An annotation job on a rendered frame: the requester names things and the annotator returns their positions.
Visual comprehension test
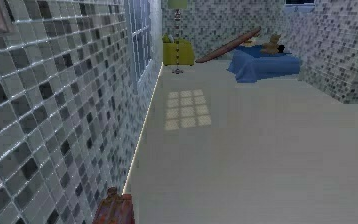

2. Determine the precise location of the blue bed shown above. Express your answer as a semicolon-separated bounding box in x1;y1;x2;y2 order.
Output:
226;44;302;84

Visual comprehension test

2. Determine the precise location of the white framed window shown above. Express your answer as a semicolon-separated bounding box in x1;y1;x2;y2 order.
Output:
123;0;154;93

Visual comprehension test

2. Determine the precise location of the yellow-green armchair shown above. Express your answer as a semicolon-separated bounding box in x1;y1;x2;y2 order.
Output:
162;33;196;67

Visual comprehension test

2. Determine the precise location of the long brown board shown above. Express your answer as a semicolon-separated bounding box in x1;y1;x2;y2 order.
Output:
194;26;262;64

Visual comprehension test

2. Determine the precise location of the red-brown lumpy object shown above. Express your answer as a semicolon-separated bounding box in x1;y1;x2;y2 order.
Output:
92;186;136;224

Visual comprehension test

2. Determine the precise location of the dark window with pale sill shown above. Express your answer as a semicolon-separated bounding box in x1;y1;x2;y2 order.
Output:
282;0;316;14

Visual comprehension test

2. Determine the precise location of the brown teddy bear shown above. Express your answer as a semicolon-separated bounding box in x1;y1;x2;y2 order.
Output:
259;33;283;56

